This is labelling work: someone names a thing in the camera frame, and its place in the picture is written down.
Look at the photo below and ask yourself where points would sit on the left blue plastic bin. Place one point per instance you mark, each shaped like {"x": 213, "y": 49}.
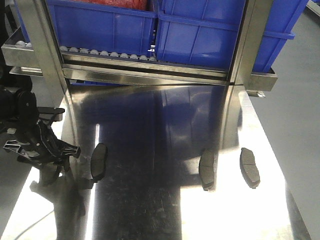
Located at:
{"x": 100, "y": 27}

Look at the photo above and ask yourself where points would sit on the stainless steel roller rack frame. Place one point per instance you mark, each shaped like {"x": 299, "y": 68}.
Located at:
{"x": 45, "y": 59}

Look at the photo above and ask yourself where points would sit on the blue plastic bin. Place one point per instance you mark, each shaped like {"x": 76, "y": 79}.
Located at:
{"x": 100, "y": 27}
{"x": 204, "y": 32}

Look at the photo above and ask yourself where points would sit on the right blue plastic bin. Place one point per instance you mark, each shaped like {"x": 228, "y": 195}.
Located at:
{"x": 204, "y": 32}

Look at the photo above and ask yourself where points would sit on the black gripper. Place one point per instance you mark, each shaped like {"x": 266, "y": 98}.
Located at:
{"x": 34, "y": 141}

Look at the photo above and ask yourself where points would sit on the grey brake pad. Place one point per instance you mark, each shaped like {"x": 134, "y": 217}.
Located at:
{"x": 98, "y": 162}
{"x": 206, "y": 169}
{"x": 249, "y": 168}
{"x": 48, "y": 174}

